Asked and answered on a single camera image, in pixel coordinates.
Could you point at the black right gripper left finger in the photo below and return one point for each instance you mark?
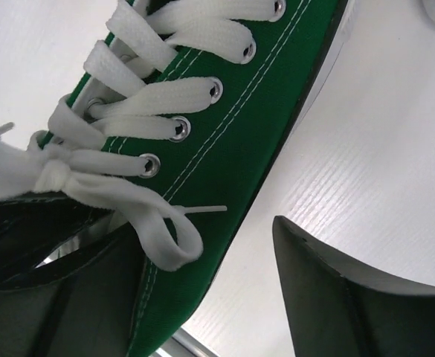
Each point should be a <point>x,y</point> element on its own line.
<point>80,305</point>

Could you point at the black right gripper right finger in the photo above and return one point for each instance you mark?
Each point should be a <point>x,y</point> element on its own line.
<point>337,305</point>

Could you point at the aluminium mounting rail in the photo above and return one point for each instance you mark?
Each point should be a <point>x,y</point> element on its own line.
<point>183,344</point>

